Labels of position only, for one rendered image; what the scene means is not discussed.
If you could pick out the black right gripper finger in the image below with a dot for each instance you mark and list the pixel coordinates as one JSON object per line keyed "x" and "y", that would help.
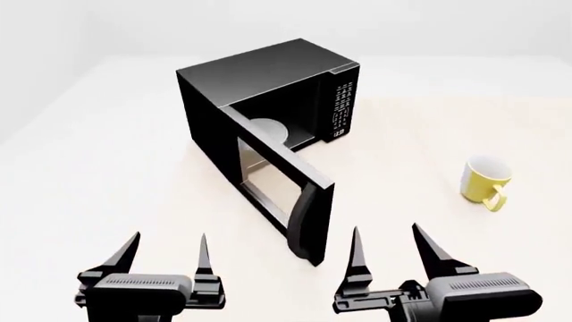
{"x": 435, "y": 255}
{"x": 357, "y": 271}

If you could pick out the microwave control panel white buttons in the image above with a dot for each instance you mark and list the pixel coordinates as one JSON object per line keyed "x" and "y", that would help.
{"x": 343, "y": 107}

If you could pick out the black microwave oven body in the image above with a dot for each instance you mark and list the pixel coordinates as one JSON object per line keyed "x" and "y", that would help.
{"x": 259, "y": 73}

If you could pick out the yellow-green mug white inside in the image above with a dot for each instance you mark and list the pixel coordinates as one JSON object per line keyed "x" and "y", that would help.
{"x": 477, "y": 188}

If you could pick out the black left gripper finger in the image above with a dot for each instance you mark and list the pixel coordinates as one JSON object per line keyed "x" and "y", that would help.
{"x": 204, "y": 265}
{"x": 118, "y": 260}

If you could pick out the black microwave door with window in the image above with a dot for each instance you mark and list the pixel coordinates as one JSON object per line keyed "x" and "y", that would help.
{"x": 268, "y": 157}

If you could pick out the grey glass turntable plate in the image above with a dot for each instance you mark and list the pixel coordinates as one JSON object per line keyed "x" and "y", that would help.
{"x": 268, "y": 129}

